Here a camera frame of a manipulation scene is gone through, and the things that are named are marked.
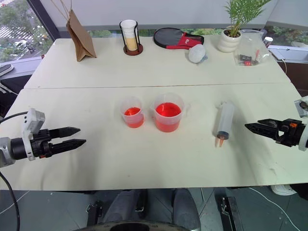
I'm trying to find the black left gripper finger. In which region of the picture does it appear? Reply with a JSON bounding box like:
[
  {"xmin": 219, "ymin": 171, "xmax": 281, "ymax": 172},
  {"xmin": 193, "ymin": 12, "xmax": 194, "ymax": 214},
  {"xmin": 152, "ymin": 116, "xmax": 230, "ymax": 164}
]
[
  {"xmin": 48, "ymin": 126, "xmax": 81, "ymax": 141},
  {"xmin": 49, "ymin": 139, "xmax": 87, "ymax": 155}
]

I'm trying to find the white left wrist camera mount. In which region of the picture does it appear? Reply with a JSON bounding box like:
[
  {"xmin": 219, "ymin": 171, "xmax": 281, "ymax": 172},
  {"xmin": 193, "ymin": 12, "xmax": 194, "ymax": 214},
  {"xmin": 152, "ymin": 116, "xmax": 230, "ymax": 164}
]
[{"xmin": 21, "ymin": 108, "xmax": 46, "ymax": 161}]

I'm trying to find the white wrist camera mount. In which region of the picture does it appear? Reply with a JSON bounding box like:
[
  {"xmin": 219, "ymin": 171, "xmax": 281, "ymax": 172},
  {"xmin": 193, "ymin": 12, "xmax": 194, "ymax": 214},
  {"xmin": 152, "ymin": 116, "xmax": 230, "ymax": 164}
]
[
  {"xmin": 294, "ymin": 95, "xmax": 308, "ymax": 152},
  {"xmin": 21, "ymin": 108, "xmax": 46, "ymax": 161}
]

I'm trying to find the large beaker red liquid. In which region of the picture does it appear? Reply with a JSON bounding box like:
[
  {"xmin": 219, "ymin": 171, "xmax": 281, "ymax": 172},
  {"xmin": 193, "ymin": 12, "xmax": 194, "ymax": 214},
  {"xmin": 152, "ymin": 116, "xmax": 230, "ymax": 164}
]
[{"xmin": 149, "ymin": 92, "xmax": 191, "ymax": 133}]

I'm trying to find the dark rounded base shape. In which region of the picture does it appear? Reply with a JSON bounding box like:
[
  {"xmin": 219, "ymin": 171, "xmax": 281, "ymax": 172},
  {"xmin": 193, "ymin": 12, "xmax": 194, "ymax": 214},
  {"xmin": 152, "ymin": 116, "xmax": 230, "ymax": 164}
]
[{"xmin": 77, "ymin": 219, "xmax": 201, "ymax": 231}]

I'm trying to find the black red paddle case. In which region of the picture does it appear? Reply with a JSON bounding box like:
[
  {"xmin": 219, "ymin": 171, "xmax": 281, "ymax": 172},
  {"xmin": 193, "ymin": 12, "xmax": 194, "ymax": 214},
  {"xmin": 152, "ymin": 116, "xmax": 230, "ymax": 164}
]
[{"xmin": 153, "ymin": 27, "xmax": 205, "ymax": 51}]

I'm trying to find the clear plastic syringe orange tip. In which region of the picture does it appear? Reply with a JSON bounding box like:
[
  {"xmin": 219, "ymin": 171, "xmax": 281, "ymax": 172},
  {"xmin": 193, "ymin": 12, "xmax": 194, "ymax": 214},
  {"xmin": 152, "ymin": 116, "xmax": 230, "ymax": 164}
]
[{"xmin": 212, "ymin": 100, "xmax": 235, "ymax": 148}]

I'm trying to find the cup in black holder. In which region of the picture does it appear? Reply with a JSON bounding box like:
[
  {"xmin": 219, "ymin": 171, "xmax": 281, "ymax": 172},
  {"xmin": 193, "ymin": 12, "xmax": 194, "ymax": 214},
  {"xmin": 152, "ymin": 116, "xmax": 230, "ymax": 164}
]
[{"xmin": 119, "ymin": 21, "xmax": 144, "ymax": 56}]

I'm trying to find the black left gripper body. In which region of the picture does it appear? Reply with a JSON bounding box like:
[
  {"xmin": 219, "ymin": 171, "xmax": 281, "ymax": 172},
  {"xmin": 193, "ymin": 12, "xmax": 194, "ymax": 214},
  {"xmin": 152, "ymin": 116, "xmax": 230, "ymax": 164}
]
[{"xmin": 29, "ymin": 128, "xmax": 55, "ymax": 159}]

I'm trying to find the clear plastic bag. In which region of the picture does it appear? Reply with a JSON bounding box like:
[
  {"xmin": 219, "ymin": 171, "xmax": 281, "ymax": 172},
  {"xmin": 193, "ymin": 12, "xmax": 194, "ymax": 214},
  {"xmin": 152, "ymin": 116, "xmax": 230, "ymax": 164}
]
[{"xmin": 234, "ymin": 29, "xmax": 270, "ymax": 67}]

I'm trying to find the stack of white paper cups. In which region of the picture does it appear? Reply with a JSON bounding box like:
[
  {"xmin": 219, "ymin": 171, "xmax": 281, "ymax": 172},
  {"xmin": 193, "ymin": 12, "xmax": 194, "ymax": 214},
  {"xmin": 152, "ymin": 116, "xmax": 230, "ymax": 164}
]
[{"xmin": 120, "ymin": 19, "xmax": 138, "ymax": 51}]

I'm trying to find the small clear cup red liquid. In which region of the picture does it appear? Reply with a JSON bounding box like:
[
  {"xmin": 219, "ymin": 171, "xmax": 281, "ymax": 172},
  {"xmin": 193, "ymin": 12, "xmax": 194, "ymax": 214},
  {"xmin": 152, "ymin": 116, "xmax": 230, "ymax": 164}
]
[{"xmin": 120, "ymin": 96, "xmax": 146, "ymax": 129}]

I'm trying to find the white shoe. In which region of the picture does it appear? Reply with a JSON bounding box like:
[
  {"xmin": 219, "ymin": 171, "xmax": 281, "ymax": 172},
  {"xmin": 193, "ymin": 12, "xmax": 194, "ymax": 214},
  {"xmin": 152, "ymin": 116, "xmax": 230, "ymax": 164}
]
[{"xmin": 271, "ymin": 184, "xmax": 297, "ymax": 196}]

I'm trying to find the green leafy plant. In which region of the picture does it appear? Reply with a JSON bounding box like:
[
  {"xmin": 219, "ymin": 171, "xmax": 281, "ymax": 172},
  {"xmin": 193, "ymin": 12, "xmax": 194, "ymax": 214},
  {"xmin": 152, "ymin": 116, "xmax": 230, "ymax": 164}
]
[{"xmin": 223, "ymin": 0, "xmax": 271, "ymax": 38}]

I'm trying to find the crumpled white plastic bag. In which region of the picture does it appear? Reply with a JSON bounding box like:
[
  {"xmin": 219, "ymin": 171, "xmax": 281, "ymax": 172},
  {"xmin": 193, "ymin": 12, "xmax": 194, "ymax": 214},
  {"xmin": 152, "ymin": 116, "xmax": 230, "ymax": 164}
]
[{"xmin": 188, "ymin": 44, "xmax": 209, "ymax": 64}]

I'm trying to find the black metal table bracket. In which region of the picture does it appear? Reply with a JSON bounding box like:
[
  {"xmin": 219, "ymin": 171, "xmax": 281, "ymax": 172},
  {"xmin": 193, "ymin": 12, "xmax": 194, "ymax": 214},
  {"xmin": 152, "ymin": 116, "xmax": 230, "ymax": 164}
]
[
  {"xmin": 135, "ymin": 189, "xmax": 149, "ymax": 213},
  {"xmin": 87, "ymin": 200, "xmax": 104, "ymax": 231}
]

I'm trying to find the brown paper bag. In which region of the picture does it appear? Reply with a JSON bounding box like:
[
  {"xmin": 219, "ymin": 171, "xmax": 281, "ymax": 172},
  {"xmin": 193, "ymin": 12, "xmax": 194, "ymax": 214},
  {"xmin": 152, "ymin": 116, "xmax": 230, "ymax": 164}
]
[{"xmin": 51, "ymin": 0, "xmax": 98, "ymax": 63}]

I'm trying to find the grey rounded leg shape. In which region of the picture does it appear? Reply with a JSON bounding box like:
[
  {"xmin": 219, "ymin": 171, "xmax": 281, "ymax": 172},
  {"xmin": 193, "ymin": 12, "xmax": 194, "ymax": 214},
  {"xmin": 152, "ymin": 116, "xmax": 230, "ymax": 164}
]
[
  {"xmin": 103, "ymin": 189, "xmax": 143, "ymax": 231},
  {"xmin": 171, "ymin": 188, "xmax": 202, "ymax": 231}
]

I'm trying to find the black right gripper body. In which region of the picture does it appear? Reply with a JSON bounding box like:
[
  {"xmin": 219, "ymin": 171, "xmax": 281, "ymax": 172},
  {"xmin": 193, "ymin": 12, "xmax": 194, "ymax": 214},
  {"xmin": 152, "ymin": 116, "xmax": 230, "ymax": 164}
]
[{"xmin": 276, "ymin": 118, "xmax": 307, "ymax": 148}]

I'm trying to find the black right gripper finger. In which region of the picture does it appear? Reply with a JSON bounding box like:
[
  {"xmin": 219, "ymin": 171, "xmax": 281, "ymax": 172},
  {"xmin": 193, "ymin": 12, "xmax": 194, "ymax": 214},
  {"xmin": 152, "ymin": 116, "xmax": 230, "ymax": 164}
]
[
  {"xmin": 256, "ymin": 118, "xmax": 285, "ymax": 128},
  {"xmin": 244, "ymin": 123, "xmax": 281, "ymax": 143}
]

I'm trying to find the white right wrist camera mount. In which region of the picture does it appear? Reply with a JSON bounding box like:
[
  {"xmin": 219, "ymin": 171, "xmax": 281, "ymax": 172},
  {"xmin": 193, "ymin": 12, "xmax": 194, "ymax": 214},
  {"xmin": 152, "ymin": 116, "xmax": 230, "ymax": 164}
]
[{"xmin": 294, "ymin": 95, "xmax": 308, "ymax": 152}]

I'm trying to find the white floor cable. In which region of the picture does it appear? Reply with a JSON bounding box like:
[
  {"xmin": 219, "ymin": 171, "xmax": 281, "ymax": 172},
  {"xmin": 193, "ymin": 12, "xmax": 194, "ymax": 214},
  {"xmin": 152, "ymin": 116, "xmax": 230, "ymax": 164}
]
[{"xmin": 247, "ymin": 187, "xmax": 300, "ymax": 231}]

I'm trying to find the white laptop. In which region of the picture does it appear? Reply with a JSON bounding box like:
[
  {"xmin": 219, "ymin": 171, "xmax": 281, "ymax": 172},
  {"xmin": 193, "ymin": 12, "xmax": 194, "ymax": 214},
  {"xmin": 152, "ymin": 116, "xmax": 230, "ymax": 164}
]
[{"xmin": 268, "ymin": 45, "xmax": 308, "ymax": 61}]

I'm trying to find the dark flat device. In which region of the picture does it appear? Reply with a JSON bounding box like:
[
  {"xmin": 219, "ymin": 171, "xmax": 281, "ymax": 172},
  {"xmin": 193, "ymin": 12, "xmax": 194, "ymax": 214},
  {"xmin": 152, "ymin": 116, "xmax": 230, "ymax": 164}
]
[{"xmin": 0, "ymin": 64, "xmax": 15, "ymax": 77}]

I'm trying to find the white ribbed plant pot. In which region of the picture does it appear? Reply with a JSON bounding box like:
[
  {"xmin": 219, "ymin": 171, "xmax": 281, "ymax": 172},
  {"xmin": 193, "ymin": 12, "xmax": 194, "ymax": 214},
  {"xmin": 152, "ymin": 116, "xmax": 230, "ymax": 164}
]
[{"xmin": 217, "ymin": 28, "xmax": 243, "ymax": 53}]

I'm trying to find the black metal table leg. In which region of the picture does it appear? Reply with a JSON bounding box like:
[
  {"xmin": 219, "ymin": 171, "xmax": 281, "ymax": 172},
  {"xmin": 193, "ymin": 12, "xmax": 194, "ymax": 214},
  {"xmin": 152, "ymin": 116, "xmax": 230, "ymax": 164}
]
[{"xmin": 220, "ymin": 196, "xmax": 243, "ymax": 231}]

